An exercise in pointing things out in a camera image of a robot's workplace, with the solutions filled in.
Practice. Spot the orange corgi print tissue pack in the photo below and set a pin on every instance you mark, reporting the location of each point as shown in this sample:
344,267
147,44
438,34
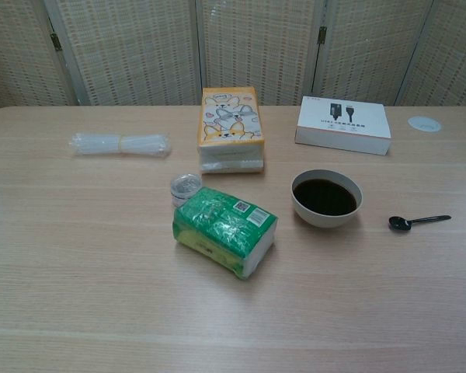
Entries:
229,116

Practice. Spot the round white table grommet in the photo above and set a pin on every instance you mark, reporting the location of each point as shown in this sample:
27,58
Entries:
424,123

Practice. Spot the small clear lidded jar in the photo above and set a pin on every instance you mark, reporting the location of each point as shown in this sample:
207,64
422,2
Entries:
183,184

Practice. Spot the black plastic spoon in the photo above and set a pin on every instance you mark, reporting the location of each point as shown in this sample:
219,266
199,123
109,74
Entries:
397,224

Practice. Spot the woven folding screen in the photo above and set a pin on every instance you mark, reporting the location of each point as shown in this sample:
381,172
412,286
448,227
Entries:
140,50

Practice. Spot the white bowl of dark liquid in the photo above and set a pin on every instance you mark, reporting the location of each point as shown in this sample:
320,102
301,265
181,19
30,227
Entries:
319,221

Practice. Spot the green tissue pack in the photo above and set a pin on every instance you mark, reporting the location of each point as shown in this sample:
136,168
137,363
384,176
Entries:
221,225

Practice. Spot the brass screen hinge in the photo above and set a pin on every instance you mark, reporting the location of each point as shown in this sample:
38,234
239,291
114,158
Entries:
322,34
54,40

